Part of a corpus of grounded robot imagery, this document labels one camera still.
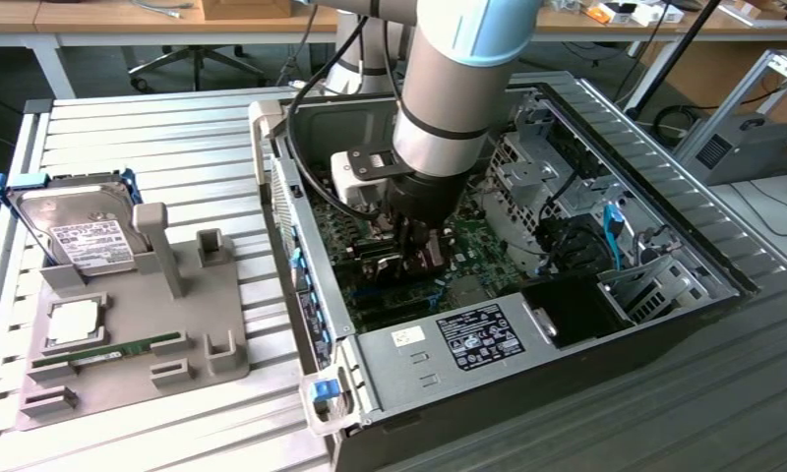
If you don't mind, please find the aluminium profile frame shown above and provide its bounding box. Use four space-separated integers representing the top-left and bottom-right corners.
671 47 787 163

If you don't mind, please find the green RAM stick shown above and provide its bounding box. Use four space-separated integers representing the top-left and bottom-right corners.
32 331 183 370

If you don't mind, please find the black stand pole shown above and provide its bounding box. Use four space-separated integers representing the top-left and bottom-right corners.
621 0 725 118

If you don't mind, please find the grey power supply unit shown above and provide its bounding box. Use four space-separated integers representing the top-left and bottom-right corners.
356 289 561 415

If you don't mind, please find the open black PC case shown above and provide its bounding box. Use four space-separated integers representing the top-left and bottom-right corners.
247 81 762 472

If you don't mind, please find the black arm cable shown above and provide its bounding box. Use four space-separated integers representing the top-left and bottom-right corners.
284 0 386 221

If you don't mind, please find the black office chair base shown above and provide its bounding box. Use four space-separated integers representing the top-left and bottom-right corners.
127 42 270 93

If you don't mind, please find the silver hard disk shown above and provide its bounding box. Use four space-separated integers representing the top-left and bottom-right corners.
5 180 157 277

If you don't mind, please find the blue SATA wire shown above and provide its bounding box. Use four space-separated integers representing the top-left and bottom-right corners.
601 203 630 272

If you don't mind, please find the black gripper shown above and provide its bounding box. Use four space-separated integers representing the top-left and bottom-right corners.
386 170 468 231

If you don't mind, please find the yellow white small box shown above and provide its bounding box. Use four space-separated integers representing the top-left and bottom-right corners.
593 1 639 27

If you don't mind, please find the wooden desk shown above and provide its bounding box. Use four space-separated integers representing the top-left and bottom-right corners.
0 0 787 48

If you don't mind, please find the green Dell motherboard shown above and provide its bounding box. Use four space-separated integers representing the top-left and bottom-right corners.
311 186 532 336

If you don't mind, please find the grey plastic parts rack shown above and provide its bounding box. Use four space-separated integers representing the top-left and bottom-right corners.
16 202 251 433

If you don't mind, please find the grey computer tower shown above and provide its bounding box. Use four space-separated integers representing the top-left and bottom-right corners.
693 113 787 187

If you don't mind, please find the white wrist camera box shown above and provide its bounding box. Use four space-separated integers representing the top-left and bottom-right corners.
330 147 403 208

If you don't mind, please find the metal disk bay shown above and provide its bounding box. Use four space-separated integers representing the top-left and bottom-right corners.
484 128 606 258

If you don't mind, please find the coiled black cable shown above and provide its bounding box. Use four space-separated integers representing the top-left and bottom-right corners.
651 104 702 148

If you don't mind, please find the brown cardboard box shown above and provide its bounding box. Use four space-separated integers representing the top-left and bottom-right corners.
199 0 295 22

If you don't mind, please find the low-profile NVIDIA graphics card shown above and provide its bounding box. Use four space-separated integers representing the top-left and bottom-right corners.
370 228 452 283

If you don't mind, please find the silver CPU chip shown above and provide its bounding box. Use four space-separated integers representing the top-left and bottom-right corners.
43 299 105 346

